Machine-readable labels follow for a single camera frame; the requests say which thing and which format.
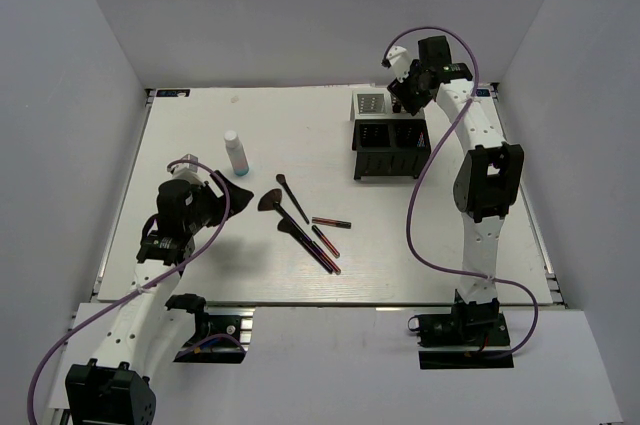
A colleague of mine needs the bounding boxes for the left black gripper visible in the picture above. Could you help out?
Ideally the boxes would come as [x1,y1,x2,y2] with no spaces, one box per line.
[184,170,254,234]

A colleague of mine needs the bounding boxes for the black fan brush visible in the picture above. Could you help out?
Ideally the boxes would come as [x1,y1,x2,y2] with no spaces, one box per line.
[257,188,294,224]

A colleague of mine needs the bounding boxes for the white bottle blue liquid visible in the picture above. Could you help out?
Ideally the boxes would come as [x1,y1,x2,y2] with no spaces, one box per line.
[224,130,249,176]

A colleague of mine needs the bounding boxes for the thin black makeup brush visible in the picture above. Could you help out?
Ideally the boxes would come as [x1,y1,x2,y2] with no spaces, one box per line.
[276,173,311,224]

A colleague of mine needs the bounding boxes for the black powder brush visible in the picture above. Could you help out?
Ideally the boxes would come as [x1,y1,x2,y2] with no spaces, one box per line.
[277,218,333,274]

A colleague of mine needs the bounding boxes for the red black lip pencil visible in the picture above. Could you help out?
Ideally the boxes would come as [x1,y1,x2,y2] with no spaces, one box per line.
[311,217,352,229]

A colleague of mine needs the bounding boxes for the red black lip liner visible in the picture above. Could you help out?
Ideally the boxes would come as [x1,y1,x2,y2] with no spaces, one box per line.
[311,224,340,259]

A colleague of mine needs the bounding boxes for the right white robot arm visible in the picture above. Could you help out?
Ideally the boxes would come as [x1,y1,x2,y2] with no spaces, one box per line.
[383,36,524,348]

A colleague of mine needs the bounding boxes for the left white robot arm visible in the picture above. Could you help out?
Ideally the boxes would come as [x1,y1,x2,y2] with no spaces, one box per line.
[64,167,254,424]

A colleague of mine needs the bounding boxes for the white makeup organizer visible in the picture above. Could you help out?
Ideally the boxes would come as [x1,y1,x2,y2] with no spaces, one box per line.
[350,88,425,122]

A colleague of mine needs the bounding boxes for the black makeup organizer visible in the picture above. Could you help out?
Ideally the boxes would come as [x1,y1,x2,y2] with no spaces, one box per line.
[352,119,431,180]

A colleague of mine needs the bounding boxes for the blue label sticker left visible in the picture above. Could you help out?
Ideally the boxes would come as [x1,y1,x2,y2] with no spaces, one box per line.
[155,89,191,98]

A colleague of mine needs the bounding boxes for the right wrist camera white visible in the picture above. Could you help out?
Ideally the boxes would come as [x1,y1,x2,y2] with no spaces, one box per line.
[382,45,412,83]

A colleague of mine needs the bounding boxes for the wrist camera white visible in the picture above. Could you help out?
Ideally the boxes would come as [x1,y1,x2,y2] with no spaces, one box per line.
[382,45,412,83]
[163,154,207,194]

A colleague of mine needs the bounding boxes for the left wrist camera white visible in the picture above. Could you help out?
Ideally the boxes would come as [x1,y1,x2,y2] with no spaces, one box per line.
[163,154,207,194]

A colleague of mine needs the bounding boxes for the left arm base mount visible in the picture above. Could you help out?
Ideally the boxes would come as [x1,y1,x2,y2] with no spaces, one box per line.
[174,307,254,365]

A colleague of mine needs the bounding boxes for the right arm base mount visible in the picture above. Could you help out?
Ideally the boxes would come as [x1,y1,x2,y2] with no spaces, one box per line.
[407,313,514,371]

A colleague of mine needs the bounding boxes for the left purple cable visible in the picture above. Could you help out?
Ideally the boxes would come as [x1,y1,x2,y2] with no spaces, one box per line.
[24,160,244,425]

